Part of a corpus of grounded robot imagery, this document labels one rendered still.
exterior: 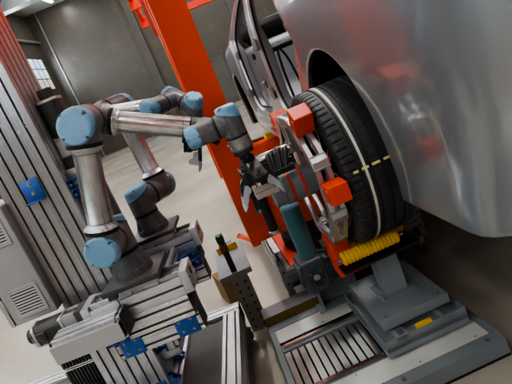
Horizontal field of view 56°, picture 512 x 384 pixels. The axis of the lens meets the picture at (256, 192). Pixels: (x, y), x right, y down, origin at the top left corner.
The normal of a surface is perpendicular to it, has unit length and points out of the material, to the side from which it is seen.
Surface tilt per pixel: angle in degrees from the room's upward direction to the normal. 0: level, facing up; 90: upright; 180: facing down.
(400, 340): 90
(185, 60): 90
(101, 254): 97
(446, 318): 90
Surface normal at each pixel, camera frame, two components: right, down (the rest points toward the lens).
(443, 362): -0.37, -0.90
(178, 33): 0.15, 0.20
